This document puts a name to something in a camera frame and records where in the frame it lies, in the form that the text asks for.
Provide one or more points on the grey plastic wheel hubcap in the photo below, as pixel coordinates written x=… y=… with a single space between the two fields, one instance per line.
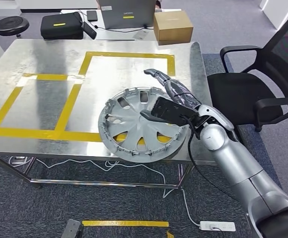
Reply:
x=131 y=124

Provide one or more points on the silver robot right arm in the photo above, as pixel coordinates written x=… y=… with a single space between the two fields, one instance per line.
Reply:
x=236 y=157

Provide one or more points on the steel workbench table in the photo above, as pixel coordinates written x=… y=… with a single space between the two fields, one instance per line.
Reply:
x=17 y=52

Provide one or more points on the white desk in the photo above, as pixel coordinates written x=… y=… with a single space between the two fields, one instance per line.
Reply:
x=109 y=34

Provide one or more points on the brown cardboard box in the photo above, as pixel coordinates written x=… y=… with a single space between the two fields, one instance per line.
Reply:
x=173 y=26

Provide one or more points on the yellow floor tape marking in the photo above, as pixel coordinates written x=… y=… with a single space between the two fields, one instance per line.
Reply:
x=124 y=223

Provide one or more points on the grey case with yellow mark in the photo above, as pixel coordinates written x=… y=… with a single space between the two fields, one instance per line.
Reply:
x=128 y=13

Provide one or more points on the person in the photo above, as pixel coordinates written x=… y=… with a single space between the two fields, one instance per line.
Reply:
x=158 y=3

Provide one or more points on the black office chair with armrests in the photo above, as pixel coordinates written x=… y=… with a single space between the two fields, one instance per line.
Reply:
x=233 y=95

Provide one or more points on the black smartphone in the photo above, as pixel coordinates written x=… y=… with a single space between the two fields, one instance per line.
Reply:
x=91 y=15

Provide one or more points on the black case with yellow mark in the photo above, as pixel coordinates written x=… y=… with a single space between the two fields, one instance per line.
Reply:
x=60 y=25

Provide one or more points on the white power strip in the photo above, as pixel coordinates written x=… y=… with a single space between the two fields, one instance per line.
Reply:
x=218 y=226

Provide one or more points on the grey floor socket box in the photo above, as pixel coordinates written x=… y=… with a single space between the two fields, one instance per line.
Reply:
x=18 y=160

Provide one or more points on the black round stool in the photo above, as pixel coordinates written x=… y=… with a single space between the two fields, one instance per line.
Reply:
x=11 y=25

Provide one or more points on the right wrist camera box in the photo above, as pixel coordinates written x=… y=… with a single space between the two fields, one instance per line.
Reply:
x=174 y=111

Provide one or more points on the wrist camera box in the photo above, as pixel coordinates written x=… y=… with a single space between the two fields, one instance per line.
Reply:
x=70 y=229
x=174 y=111

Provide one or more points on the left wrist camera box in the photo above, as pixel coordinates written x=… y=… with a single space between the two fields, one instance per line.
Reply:
x=70 y=229

